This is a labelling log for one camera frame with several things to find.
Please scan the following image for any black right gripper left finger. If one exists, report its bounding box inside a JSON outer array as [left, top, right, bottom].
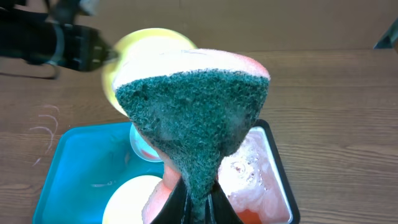
[[151, 178, 190, 224]]

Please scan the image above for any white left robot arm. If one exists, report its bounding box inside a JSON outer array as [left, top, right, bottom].
[[1, 8, 119, 72]]

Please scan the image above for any light blue plate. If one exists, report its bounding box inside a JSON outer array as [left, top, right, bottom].
[[129, 124, 162, 162]]

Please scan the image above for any blue plastic tray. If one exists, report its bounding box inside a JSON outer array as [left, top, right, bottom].
[[32, 123, 164, 224]]

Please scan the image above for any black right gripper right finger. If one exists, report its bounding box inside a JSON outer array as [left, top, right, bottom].
[[206, 180, 243, 224]]

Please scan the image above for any black tray with red water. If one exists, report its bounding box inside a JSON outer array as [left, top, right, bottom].
[[218, 119, 300, 224]]

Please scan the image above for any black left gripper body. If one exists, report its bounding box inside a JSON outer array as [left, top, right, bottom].
[[58, 24, 119, 72]]

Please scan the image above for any yellow plate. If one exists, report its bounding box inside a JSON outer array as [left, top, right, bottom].
[[102, 175, 161, 224], [101, 28, 196, 116]]

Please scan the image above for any pink and green sponge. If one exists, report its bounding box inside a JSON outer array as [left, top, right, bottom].
[[113, 49, 270, 223]]

